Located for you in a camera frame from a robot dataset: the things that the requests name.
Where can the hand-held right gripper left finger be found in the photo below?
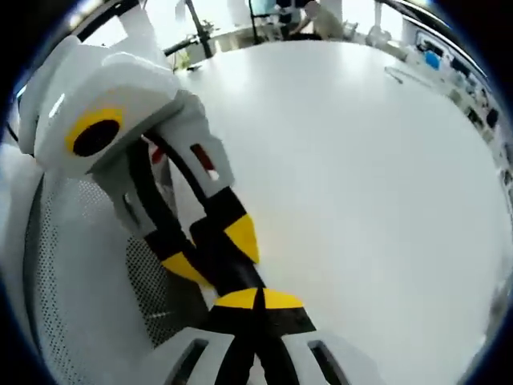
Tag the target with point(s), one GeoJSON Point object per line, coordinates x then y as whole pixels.
{"type": "Point", "coordinates": [224, 345]}

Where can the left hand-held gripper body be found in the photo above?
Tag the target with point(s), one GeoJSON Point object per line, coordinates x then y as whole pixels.
{"type": "Point", "coordinates": [80, 88]}

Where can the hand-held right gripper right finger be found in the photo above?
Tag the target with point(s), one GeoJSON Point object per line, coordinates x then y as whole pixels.
{"type": "Point", "coordinates": [288, 321]}

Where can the grey mesh office chair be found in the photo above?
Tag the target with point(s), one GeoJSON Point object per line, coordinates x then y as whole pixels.
{"type": "Point", "coordinates": [80, 280]}

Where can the black tripod stand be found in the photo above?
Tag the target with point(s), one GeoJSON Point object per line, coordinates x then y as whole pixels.
{"type": "Point", "coordinates": [202, 28]}

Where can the blue box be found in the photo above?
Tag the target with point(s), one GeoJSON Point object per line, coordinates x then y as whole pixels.
{"type": "Point", "coordinates": [433, 60]}

